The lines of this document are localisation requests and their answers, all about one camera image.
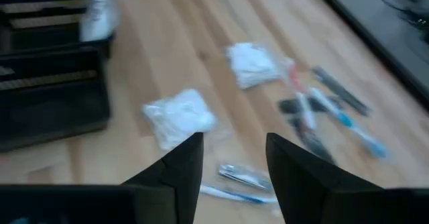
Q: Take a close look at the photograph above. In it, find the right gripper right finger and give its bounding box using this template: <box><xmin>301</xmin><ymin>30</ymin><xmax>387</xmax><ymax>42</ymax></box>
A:
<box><xmin>266</xmin><ymin>132</ymin><xmax>386</xmax><ymax>224</ymax></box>

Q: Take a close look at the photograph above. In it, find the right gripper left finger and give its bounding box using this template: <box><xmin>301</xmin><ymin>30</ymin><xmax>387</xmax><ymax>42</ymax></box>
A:
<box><xmin>122</xmin><ymin>132</ymin><xmax>204</xmax><ymax>224</ymax></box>

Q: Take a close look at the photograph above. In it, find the black comb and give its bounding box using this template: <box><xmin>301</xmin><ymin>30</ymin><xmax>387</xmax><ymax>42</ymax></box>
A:
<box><xmin>290</xmin><ymin>115</ymin><xmax>337</xmax><ymax>166</ymax></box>
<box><xmin>277</xmin><ymin>96</ymin><xmax>341</xmax><ymax>116</ymax></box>
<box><xmin>310</xmin><ymin>65</ymin><xmax>371</xmax><ymax>117</ymax></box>

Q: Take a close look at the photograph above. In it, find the blue toothbrush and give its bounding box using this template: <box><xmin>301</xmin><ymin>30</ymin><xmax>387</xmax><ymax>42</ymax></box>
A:
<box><xmin>308</xmin><ymin>87</ymin><xmax>388</xmax><ymax>160</ymax></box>
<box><xmin>200</xmin><ymin>183</ymin><xmax>280</xmax><ymax>205</ymax></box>

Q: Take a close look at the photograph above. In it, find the silver nail clipper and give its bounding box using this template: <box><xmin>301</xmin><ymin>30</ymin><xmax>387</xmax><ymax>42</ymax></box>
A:
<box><xmin>218</xmin><ymin>163</ymin><xmax>273</xmax><ymax>190</ymax></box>

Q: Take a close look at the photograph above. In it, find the clear bag of white cotton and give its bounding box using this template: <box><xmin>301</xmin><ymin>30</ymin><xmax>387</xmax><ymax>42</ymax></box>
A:
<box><xmin>141</xmin><ymin>89</ymin><xmax>218</xmax><ymax>152</ymax></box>
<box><xmin>225</xmin><ymin>42</ymin><xmax>296</xmax><ymax>91</ymax></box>

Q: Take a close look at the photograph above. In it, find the red toothbrush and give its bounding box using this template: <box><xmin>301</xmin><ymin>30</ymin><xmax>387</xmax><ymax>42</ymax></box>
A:
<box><xmin>288</xmin><ymin>62</ymin><xmax>318</xmax><ymax>131</ymax></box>

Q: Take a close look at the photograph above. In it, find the black slotted plastic basket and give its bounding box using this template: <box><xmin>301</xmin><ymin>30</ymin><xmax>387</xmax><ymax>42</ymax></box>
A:
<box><xmin>0</xmin><ymin>46</ymin><xmax>111</xmax><ymax>153</ymax></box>
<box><xmin>0</xmin><ymin>0</ymin><xmax>113</xmax><ymax>56</ymax></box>

